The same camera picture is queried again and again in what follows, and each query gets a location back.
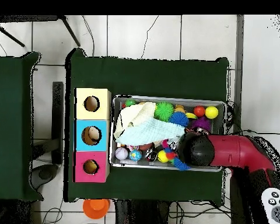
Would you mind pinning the mint green cloth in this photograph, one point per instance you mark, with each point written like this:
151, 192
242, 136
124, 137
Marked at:
151, 133

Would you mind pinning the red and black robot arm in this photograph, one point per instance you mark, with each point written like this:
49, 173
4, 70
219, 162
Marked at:
228, 151

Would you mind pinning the silver mesh bin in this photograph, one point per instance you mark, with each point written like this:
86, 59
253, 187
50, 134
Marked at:
140, 166

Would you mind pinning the wooden box with three holes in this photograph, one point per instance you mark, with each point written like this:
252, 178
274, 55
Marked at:
92, 178

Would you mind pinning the cream cloth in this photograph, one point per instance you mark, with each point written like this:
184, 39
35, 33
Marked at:
133, 114

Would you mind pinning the green spiky ball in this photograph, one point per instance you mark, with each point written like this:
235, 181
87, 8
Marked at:
163, 111

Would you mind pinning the globe print ball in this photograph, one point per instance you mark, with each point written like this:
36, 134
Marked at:
135, 155

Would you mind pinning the white baseball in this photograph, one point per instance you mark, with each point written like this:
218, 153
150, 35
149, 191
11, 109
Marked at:
121, 153

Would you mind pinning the blue spiky ball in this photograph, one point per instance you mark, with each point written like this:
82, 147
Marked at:
178, 119

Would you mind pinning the small yellow ball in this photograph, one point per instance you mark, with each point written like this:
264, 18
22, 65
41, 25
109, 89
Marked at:
162, 156

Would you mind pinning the dark green table cloth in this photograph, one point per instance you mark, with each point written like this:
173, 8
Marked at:
142, 77

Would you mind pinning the blue fuzzy ball with eyes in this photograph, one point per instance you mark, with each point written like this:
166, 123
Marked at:
180, 165

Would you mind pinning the red orange ball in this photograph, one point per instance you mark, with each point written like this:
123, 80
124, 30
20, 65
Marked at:
199, 111

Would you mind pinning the purple spiky ball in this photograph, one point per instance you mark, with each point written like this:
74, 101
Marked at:
201, 123

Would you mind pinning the yellow smooth ball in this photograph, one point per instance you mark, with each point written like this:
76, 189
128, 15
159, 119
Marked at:
211, 112

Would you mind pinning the black upright stand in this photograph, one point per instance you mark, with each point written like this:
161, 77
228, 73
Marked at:
57, 116

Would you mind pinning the orange cone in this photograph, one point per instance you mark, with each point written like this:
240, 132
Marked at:
95, 208

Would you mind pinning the grey round stand base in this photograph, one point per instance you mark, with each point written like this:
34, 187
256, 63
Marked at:
44, 175

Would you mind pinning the black tripod legs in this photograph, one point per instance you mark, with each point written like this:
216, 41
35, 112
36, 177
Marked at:
71, 32

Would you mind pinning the green cloth covered side table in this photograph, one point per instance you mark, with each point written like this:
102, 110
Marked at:
9, 128

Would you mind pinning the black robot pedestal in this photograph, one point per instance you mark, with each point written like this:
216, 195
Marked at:
140, 213

